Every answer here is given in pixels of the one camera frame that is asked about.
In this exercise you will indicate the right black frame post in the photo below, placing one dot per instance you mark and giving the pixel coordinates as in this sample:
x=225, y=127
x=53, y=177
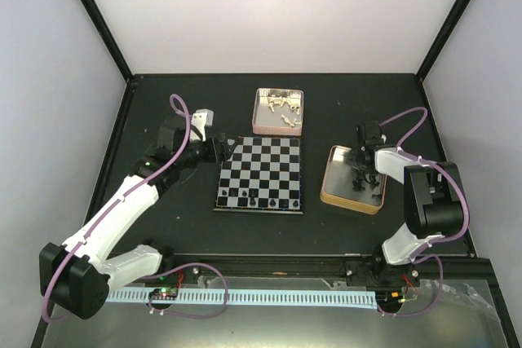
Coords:
x=450, y=23

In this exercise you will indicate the pile of white chess pieces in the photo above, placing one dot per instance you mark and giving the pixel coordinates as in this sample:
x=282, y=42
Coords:
x=288, y=110

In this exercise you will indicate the left black frame post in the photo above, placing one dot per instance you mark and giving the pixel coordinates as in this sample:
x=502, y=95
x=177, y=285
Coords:
x=102, y=28

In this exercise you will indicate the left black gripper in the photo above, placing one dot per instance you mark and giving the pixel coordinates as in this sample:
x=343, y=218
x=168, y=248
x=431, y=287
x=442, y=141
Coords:
x=223, y=153

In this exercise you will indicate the black frame post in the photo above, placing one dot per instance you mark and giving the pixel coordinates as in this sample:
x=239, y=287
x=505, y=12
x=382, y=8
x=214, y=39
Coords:
x=450, y=23
x=102, y=28

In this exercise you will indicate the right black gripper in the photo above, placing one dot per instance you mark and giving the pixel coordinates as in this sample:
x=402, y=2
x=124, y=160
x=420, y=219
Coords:
x=354, y=165

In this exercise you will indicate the small green circuit board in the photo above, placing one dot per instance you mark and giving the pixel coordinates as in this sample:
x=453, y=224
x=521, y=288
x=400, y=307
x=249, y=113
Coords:
x=163, y=294

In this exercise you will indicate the black chess king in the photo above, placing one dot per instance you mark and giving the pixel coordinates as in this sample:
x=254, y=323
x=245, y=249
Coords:
x=253, y=197

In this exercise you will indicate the light blue slotted cable duct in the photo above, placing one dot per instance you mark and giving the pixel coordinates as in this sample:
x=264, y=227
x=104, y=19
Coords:
x=252, y=297

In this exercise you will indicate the pink tin tray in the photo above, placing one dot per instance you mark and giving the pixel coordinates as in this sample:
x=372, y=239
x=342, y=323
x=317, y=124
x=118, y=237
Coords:
x=266, y=123

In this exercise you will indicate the black and grey chessboard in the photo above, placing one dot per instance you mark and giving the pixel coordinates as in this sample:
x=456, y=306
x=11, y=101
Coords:
x=271, y=166

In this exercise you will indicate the yellow tin tray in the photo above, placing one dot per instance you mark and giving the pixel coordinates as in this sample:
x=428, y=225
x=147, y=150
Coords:
x=336, y=188

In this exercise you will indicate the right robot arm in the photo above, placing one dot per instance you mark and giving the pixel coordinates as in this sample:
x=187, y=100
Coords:
x=435, y=208

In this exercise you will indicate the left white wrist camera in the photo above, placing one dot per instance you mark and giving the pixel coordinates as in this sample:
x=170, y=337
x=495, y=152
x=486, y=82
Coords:
x=200, y=121

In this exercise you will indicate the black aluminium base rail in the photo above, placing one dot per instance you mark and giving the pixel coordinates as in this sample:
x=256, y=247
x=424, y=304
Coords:
x=361, y=271

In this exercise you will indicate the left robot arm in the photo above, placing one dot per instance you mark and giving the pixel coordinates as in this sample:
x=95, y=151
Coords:
x=79, y=274

